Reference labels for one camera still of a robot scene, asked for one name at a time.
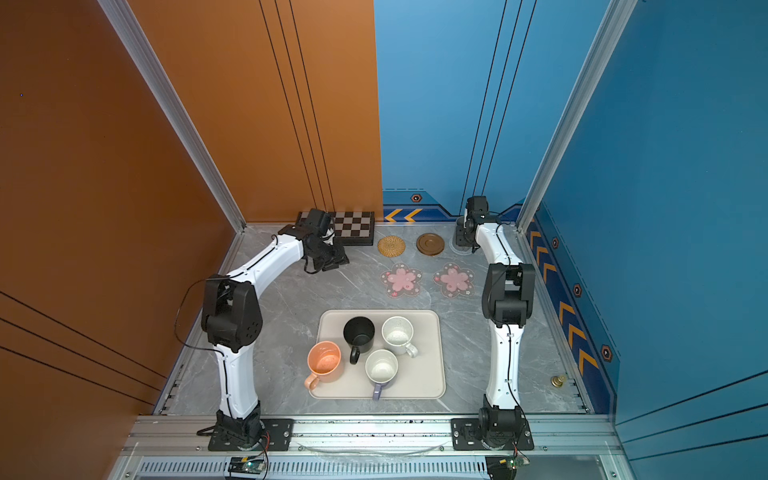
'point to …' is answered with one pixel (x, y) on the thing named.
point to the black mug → (359, 332)
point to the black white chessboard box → (351, 228)
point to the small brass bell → (558, 381)
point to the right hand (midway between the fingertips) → (466, 237)
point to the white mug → (397, 334)
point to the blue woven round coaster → (461, 250)
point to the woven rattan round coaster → (391, 246)
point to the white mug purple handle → (381, 367)
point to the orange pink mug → (324, 361)
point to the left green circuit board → (246, 464)
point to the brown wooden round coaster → (430, 244)
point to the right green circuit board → (504, 467)
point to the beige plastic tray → (421, 377)
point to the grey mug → (461, 238)
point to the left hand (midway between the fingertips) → (348, 258)
